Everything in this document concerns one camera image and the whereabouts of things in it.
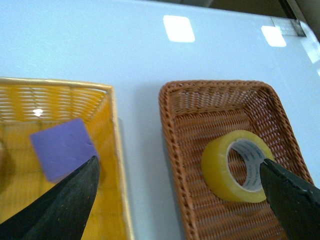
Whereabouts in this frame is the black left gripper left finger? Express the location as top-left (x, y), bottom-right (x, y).
top-left (0, 156), bottom-right (101, 240)

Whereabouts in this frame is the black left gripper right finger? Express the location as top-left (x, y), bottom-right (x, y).
top-left (260, 158), bottom-right (320, 240)

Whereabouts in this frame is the clear yellowish tape roll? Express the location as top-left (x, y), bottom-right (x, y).
top-left (201, 130), bottom-right (274, 203)

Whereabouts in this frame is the yellow woven basket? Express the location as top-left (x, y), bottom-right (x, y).
top-left (0, 77), bottom-right (135, 240)

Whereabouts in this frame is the brown wicker basket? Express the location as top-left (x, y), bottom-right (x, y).
top-left (159, 80), bottom-right (312, 240)

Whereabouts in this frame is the purple foam cube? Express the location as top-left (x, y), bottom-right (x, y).
top-left (30, 118), bottom-right (99, 183)

